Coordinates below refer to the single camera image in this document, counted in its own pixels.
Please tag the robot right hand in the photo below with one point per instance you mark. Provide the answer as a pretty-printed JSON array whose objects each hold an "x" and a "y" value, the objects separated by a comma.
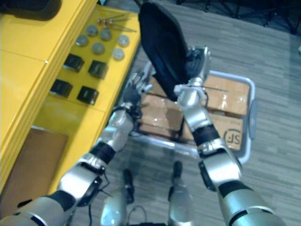
[{"x": 194, "y": 63}]

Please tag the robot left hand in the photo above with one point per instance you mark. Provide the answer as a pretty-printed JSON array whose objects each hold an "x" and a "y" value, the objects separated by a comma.
[{"x": 132, "y": 93}]

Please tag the black sole-shaped plastic housing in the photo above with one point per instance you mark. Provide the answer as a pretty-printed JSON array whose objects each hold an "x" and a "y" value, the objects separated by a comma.
[
  {"x": 160, "y": 47},
  {"x": 30, "y": 9}
]

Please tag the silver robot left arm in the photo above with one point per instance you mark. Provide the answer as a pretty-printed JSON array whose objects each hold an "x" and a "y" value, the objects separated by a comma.
[{"x": 77, "y": 176}]

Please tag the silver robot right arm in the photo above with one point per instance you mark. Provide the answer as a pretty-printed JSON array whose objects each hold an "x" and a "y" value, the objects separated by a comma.
[{"x": 221, "y": 164}]

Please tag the yellow metal shelf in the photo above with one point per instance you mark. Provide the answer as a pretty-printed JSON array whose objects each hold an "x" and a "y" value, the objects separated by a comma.
[{"x": 26, "y": 58}]

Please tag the brown taped cardboard box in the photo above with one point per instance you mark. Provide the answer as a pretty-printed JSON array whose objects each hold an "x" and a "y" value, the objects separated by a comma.
[
  {"x": 157, "y": 115},
  {"x": 225, "y": 91},
  {"x": 154, "y": 87}
]

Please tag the silver round metal disc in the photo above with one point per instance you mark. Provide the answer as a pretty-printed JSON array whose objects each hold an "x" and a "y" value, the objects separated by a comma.
[
  {"x": 123, "y": 40},
  {"x": 98, "y": 48},
  {"x": 82, "y": 40},
  {"x": 92, "y": 30},
  {"x": 118, "y": 54},
  {"x": 106, "y": 34}
]

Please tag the small black box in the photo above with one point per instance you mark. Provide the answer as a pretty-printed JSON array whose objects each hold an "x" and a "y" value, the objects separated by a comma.
[
  {"x": 98, "y": 69},
  {"x": 60, "y": 87},
  {"x": 87, "y": 94},
  {"x": 73, "y": 62}
]

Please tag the black stand legs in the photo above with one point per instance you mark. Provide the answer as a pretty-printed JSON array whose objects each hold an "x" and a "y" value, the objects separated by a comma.
[
  {"x": 225, "y": 7},
  {"x": 282, "y": 16}
]

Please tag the long metal bolt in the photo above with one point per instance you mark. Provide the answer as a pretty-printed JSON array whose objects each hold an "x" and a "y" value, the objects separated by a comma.
[
  {"x": 110, "y": 18},
  {"x": 115, "y": 20},
  {"x": 120, "y": 27}
]

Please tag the cardboard box with SF logo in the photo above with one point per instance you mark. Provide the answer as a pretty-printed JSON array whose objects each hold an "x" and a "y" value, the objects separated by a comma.
[{"x": 229, "y": 133}]

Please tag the grey plastic bin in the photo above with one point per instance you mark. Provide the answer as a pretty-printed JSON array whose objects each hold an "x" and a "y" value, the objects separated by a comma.
[{"x": 252, "y": 120}]

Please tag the silver robot left leg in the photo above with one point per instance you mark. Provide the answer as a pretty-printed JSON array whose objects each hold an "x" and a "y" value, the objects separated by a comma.
[{"x": 116, "y": 207}]

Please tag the silver robot leg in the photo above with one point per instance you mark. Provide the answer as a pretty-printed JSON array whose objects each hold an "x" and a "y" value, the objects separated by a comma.
[
  {"x": 179, "y": 200},
  {"x": 116, "y": 207}
]

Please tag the silver robot right leg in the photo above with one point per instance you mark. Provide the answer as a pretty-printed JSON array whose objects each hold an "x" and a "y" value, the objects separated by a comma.
[{"x": 179, "y": 200}]

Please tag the brown cardboard sheet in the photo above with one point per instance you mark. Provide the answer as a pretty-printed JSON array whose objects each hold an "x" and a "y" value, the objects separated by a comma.
[{"x": 33, "y": 169}]

